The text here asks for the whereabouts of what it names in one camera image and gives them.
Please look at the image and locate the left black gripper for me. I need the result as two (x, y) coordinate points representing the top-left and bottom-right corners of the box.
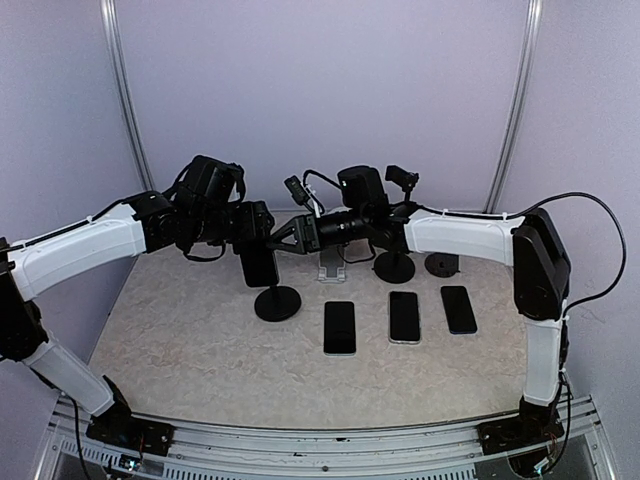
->
(190, 198), (273, 245)

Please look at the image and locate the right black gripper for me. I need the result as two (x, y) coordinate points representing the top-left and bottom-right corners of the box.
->
(264, 207), (368, 254)

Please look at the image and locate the white folding phone stand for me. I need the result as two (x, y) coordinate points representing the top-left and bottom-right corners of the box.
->
(318, 247), (346, 284)

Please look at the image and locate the black clamp stand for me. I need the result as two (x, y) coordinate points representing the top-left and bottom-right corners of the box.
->
(254, 283), (302, 322)

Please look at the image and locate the small black phone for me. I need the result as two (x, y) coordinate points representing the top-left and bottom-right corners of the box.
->
(323, 301), (356, 356)

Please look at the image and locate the tall black pole stand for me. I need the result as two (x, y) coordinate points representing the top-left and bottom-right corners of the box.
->
(373, 165), (419, 284)

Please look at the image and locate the clear-cased phone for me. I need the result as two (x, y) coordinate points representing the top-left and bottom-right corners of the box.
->
(389, 291), (421, 344)

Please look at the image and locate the low black round stand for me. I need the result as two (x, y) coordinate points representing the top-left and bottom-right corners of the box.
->
(424, 253), (459, 278)

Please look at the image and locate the blue-edged black phone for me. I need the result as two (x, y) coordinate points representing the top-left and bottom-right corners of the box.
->
(440, 286), (478, 335)

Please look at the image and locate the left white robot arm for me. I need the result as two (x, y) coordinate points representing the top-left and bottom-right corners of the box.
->
(1, 191), (274, 445)

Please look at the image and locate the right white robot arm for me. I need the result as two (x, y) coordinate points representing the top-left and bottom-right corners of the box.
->
(268, 206), (571, 444)

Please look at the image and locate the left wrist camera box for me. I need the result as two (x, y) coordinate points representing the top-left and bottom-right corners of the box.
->
(175, 155), (246, 207)

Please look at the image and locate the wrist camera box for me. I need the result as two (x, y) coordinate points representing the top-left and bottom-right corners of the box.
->
(175, 155), (246, 207)
(337, 165), (389, 209)

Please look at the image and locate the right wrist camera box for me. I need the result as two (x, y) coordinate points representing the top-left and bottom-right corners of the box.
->
(337, 165), (389, 209)

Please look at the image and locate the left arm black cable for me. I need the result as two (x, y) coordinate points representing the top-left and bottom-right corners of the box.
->
(0, 159), (246, 264)

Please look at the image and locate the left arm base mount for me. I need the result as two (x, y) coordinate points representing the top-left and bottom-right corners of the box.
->
(86, 376), (175, 457)

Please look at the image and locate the left aluminium corner post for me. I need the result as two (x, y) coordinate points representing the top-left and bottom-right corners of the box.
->
(99, 0), (156, 190)

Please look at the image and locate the aluminium corner post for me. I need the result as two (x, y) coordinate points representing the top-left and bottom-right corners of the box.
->
(483, 0), (544, 213)
(99, 0), (156, 190)

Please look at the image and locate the front aluminium rail frame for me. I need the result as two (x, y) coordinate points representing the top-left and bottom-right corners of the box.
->
(29, 397), (620, 479)

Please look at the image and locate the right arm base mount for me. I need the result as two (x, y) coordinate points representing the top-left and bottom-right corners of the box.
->
(476, 398), (564, 455)

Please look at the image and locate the right aluminium corner post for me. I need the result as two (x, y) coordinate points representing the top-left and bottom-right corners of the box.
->
(483, 0), (544, 213)

